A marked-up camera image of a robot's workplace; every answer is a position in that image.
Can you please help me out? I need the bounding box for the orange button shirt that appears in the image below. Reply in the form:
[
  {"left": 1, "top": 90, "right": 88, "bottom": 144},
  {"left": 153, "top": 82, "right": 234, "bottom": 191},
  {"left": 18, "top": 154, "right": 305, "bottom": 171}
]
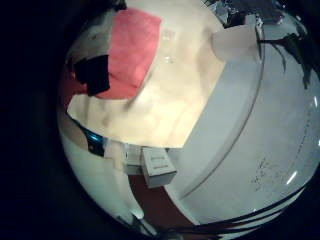
[{"left": 59, "top": 7, "right": 163, "bottom": 101}]

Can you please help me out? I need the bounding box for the small white cardboard box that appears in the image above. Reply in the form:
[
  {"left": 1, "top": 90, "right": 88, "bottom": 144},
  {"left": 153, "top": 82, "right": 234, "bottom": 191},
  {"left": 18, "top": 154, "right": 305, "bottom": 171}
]
[{"left": 140, "top": 146, "right": 178, "bottom": 190}]

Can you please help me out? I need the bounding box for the white round plant pot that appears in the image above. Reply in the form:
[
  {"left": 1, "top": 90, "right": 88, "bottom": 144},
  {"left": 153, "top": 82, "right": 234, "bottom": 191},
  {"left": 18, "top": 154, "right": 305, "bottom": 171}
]
[{"left": 210, "top": 22, "right": 263, "bottom": 63}]

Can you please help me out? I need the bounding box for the green leafy plant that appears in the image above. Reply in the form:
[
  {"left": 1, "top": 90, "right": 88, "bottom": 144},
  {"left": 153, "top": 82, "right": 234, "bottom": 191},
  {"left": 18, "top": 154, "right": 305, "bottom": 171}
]
[{"left": 258, "top": 33, "right": 316, "bottom": 91}]

